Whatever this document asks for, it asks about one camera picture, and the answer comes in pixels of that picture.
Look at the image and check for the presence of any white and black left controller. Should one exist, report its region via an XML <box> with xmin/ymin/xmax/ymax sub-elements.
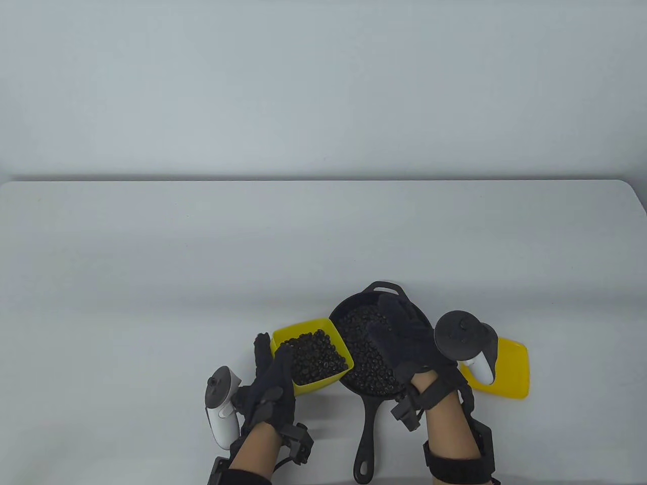
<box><xmin>205</xmin><ymin>366</ymin><xmax>243</xmax><ymax>450</ymax></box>

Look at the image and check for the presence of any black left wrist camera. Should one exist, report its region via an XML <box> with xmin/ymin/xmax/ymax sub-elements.
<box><xmin>206</xmin><ymin>456</ymin><xmax>230</xmax><ymax>485</ymax></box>

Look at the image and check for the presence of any person's left forearm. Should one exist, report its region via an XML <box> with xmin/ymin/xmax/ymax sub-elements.
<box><xmin>225</xmin><ymin>420</ymin><xmax>284</xmax><ymax>485</ymax></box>

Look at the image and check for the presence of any black wrist strap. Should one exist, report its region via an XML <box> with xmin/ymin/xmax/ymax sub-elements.
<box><xmin>422</xmin><ymin>440</ymin><xmax>501</xmax><ymax>485</ymax></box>
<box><xmin>222</xmin><ymin>467</ymin><xmax>273</xmax><ymax>485</ymax></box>

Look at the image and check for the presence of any black glove sensor module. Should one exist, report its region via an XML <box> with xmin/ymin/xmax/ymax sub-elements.
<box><xmin>277</xmin><ymin>423</ymin><xmax>314</xmax><ymax>465</ymax></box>
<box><xmin>391</xmin><ymin>392</ymin><xmax>423</xmax><ymax>431</ymax></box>

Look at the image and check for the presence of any white and black right controller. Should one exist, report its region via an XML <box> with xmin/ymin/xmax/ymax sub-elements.
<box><xmin>434</xmin><ymin>310</ymin><xmax>500</xmax><ymax>384</ymax></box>

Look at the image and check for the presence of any black right glove sensor module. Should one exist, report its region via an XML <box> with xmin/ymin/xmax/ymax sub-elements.
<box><xmin>391</xmin><ymin>392</ymin><xmax>423</xmax><ymax>431</ymax></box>

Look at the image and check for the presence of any black left wrist strap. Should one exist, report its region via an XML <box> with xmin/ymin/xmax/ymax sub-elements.
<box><xmin>222</xmin><ymin>467</ymin><xmax>273</xmax><ymax>485</ymax></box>

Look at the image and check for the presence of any black right wrist strap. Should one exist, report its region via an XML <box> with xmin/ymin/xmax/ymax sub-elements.
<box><xmin>422</xmin><ymin>440</ymin><xmax>501</xmax><ymax>485</ymax></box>

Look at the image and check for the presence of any white and black controller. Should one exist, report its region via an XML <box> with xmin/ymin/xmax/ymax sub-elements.
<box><xmin>205</xmin><ymin>366</ymin><xmax>243</xmax><ymax>450</ymax></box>
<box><xmin>434</xmin><ymin>310</ymin><xmax>500</xmax><ymax>384</ymax></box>

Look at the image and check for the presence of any black cast iron frying pan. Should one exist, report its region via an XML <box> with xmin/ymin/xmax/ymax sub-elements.
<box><xmin>329</xmin><ymin>281</ymin><xmax>436</xmax><ymax>484</ymax></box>

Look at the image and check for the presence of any yellow plastic lid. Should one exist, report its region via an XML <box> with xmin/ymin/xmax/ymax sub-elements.
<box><xmin>459</xmin><ymin>337</ymin><xmax>530</xmax><ymax>400</ymax></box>

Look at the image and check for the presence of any black left glove sensor module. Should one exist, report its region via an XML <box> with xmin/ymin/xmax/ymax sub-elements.
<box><xmin>277</xmin><ymin>423</ymin><xmax>314</xmax><ymax>465</ymax></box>

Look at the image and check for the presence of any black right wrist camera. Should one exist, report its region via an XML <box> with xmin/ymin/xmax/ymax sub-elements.
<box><xmin>457</xmin><ymin>389</ymin><xmax>493</xmax><ymax>455</ymax></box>

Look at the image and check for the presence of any yellow plastic container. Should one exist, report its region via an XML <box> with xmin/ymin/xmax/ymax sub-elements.
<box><xmin>270</xmin><ymin>317</ymin><xmax>354</xmax><ymax>397</ymax></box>

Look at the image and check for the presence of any person's right hand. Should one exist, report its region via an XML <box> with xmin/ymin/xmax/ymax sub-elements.
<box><xmin>365</xmin><ymin>293</ymin><xmax>476</xmax><ymax>410</ymax></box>

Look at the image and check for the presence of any person's left hand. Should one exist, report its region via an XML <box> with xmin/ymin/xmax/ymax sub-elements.
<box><xmin>235</xmin><ymin>332</ymin><xmax>298</xmax><ymax>440</ymax></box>

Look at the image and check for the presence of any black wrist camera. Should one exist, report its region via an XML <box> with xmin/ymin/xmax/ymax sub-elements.
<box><xmin>457</xmin><ymin>389</ymin><xmax>493</xmax><ymax>455</ymax></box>
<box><xmin>206</xmin><ymin>456</ymin><xmax>230</xmax><ymax>485</ymax></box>

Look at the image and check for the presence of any person's right forearm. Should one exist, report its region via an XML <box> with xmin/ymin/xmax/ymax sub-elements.
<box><xmin>408</xmin><ymin>369</ymin><xmax>483</xmax><ymax>485</ymax></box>

